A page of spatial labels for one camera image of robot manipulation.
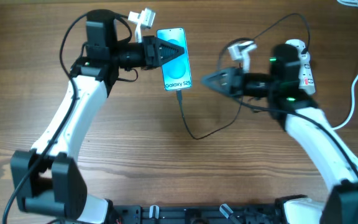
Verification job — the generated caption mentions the black USB charging cable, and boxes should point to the black USB charging cable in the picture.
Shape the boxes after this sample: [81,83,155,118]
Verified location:
[175,12,311,141]

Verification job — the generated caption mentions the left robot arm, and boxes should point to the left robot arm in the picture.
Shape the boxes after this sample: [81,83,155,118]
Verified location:
[6,8,185,223]

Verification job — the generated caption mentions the white power strip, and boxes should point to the white power strip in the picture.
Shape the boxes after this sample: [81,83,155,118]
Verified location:
[286,39,316,95]

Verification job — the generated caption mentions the Galaxy S25 smartphone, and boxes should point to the Galaxy S25 smartphone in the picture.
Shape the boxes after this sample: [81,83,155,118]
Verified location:
[157,27,192,91]

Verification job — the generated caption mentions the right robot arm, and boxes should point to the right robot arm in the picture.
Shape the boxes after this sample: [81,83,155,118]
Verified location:
[201,44,358,223]

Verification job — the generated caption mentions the white USB charger plug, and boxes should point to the white USB charger plug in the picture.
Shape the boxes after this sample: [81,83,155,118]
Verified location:
[299,52,311,63]

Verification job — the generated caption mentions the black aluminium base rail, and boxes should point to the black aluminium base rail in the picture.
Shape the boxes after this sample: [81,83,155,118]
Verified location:
[106,203,287,224]

